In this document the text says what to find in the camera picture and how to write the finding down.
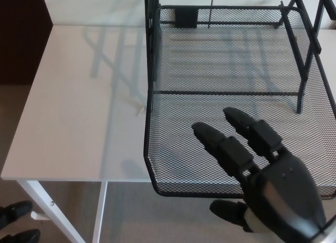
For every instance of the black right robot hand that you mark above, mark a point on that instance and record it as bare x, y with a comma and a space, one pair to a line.
283, 195

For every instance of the black mesh sliding tray layer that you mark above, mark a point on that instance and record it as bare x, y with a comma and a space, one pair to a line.
183, 161

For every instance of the white side hook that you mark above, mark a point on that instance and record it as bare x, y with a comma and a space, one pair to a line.
39, 216

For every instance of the black leather shoe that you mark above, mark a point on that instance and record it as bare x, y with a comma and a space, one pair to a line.
23, 236
15, 210

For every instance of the dark brown wooden panel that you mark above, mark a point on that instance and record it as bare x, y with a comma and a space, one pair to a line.
21, 35

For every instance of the black metal file tray frame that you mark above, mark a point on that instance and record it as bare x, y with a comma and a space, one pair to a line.
150, 43

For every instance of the white table leg frame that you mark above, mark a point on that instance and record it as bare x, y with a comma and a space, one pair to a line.
43, 201

